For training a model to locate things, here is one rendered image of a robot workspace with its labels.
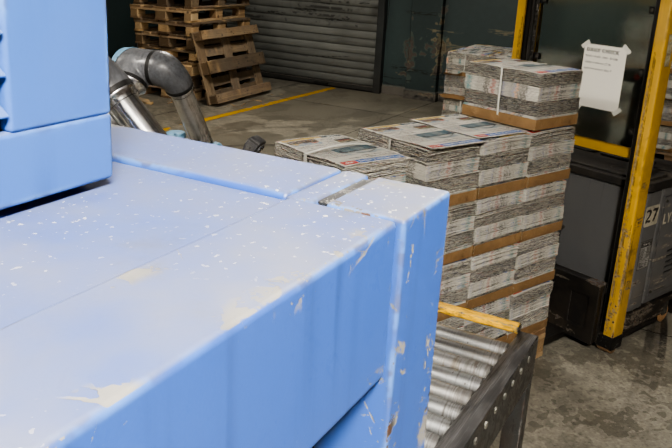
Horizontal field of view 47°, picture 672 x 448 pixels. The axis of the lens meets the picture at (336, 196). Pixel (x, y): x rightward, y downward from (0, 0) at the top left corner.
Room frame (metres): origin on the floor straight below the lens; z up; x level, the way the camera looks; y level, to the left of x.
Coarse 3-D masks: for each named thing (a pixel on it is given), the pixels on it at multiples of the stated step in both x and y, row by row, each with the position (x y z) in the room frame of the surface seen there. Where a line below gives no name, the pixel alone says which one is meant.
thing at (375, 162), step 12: (324, 156) 2.42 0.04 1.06; (336, 156) 2.43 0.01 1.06; (348, 156) 2.43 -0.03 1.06; (360, 156) 2.44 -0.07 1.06; (372, 156) 2.46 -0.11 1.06; (384, 156) 2.47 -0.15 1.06; (396, 156) 2.49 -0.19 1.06; (336, 168) 2.34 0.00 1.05; (348, 168) 2.32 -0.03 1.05; (360, 168) 2.36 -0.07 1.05; (372, 168) 2.39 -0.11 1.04; (384, 168) 2.42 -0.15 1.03; (396, 168) 2.46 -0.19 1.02; (372, 180) 2.40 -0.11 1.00; (396, 180) 2.47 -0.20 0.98
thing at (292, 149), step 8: (312, 136) 2.69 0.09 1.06; (320, 136) 2.70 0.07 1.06; (328, 136) 2.71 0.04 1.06; (336, 136) 2.72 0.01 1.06; (344, 136) 2.73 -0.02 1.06; (280, 144) 2.57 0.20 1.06; (288, 144) 2.55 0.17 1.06; (296, 144) 2.56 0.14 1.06; (304, 144) 2.57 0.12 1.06; (312, 144) 2.58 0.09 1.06; (320, 144) 2.59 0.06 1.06; (328, 144) 2.59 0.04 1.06; (336, 144) 2.60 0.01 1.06; (280, 152) 2.56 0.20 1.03; (288, 152) 2.53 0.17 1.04; (296, 152) 2.50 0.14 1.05; (296, 160) 2.50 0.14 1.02
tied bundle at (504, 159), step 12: (492, 144) 2.81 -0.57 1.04; (504, 144) 2.86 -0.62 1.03; (516, 144) 2.91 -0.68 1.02; (528, 144) 2.95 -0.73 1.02; (480, 156) 2.79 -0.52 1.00; (492, 156) 2.82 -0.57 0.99; (504, 156) 2.87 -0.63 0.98; (516, 156) 2.91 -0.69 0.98; (480, 168) 2.78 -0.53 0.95; (492, 168) 2.82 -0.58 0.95; (504, 168) 2.87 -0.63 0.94; (516, 168) 2.91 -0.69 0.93; (480, 180) 2.78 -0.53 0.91; (492, 180) 2.82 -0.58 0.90; (504, 180) 2.88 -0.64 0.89
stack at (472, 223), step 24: (456, 216) 2.71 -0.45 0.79; (480, 216) 2.80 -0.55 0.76; (504, 216) 2.90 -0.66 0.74; (456, 240) 2.72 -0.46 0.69; (480, 240) 2.81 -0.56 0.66; (456, 264) 2.72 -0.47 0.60; (480, 264) 2.82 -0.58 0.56; (504, 264) 2.93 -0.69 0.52; (456, 288) 2.72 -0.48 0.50; (480, 288) 2.83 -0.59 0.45; (504, 312) 2.94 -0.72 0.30
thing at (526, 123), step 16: (464, 112) 3.24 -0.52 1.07; (480, 112) 3.18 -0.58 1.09; (496, 112) 3.12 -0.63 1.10; (528, 128) 2.99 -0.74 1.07; (544, 128) 3.01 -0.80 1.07; (544, 176) 3.04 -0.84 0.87; (560, 176) 3.11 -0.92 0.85; (560, 224) 3.15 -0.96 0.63; (544, 320) 3.14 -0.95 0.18; (512, 336) 2.99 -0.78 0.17
